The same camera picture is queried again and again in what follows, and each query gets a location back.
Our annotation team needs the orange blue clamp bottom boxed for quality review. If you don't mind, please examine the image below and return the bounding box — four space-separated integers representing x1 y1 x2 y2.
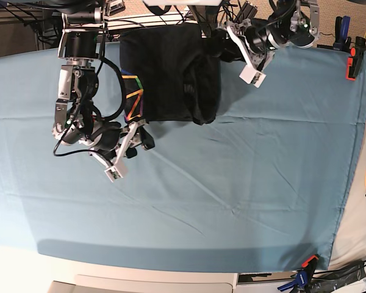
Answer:
278 255 319 292

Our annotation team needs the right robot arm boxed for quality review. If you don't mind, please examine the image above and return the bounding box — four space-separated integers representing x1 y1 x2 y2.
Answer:
52 1 154 168

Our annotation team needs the white box bottom edge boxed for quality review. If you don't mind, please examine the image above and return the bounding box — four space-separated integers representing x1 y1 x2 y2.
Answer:
48 275 233 293

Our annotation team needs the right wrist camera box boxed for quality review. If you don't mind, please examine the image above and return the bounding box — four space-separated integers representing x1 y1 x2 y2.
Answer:
104 162 128 182

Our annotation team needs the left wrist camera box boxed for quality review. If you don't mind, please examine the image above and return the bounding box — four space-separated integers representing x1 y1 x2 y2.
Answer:
239 64 266 88

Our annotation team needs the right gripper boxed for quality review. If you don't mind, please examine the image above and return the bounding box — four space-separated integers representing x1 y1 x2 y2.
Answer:
88 120 155 167

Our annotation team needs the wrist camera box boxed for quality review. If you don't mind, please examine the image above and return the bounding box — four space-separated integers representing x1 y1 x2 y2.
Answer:
239 64 266 88
104 162 128 182

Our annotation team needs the black bag bottom right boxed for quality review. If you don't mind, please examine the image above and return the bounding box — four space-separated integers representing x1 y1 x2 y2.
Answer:
309 260 366 293

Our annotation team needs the blue black clamp top right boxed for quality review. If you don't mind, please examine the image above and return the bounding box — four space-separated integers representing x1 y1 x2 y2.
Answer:
332 16 351 52

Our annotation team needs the black T-shirt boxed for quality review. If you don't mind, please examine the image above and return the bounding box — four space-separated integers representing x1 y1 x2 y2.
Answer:
120 23 240 125

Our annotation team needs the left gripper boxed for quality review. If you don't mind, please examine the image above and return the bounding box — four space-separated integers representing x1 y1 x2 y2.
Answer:
217 18 275 71

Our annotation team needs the blue table cloth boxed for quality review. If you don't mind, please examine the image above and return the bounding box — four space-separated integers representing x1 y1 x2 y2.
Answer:
0 47 366 273

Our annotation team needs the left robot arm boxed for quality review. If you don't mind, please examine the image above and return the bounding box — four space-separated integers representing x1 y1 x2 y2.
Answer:
217 1 320 71

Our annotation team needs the orange black clamp top right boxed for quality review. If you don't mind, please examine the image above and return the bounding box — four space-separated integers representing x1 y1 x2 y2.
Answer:
345 37 366 81

